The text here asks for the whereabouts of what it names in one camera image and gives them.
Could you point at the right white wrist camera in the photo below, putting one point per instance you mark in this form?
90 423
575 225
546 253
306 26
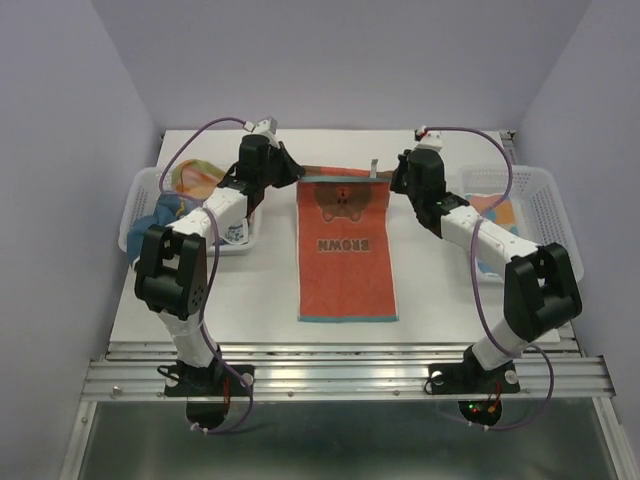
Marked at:
427 139

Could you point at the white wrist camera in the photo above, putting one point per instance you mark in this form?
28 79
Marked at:
427 139
266 127

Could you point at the orange pastel patterned towel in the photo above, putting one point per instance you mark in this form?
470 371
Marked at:
196 178

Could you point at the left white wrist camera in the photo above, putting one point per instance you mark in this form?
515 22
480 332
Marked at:
266 127

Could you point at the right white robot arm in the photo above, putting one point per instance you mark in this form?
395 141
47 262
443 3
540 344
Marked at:
540 288

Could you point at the orange brown bear towel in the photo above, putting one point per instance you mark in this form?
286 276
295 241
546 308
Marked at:
344 262

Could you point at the blue polka dot towel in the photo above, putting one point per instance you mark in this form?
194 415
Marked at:
503 216

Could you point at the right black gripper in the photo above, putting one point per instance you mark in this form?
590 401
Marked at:
396 183

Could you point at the right white plastic basket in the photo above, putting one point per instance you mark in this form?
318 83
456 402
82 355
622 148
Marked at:
540 213

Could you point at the left white plastic basket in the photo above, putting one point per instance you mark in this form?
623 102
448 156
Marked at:
141 201

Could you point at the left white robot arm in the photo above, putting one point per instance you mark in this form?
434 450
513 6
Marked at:
174 275

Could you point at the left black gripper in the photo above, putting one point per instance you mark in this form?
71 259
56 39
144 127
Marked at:
291 170

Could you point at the white plastic basket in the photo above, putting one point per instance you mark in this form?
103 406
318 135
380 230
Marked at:
141 201
540 213

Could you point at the white blue print towel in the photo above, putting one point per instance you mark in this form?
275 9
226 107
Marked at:
237 234

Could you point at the aluminium mounting rail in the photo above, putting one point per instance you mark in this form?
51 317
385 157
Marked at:
315 372

